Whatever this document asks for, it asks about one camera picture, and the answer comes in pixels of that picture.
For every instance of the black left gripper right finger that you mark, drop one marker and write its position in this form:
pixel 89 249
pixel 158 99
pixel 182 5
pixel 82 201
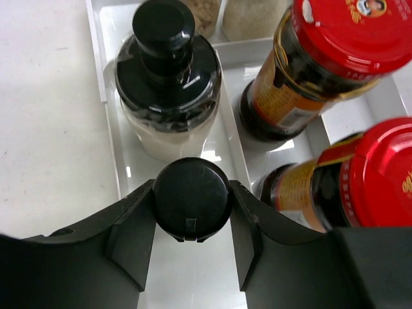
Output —
pixel 282 264

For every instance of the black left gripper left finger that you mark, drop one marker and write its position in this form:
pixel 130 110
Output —
pixel 101 261

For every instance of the small brown spice jar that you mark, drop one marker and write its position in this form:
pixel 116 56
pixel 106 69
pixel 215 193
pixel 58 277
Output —
pixel 192 199

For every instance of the red lid sauce jar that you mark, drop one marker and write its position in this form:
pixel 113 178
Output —
pixel 363 180
pixel 324 52

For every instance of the white powder bottle black cap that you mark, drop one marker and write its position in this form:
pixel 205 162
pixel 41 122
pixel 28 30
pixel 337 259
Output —
pixel 168 78

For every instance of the clear-lid grinder white powder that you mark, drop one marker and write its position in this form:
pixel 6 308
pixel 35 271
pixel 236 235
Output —
pixel 247 20

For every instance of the knob-cap jar tan chunks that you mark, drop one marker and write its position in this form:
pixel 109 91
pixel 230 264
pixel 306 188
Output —
pixel 205 14

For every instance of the white plastic organizer tray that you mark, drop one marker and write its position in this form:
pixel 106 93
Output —
pixel 191 275

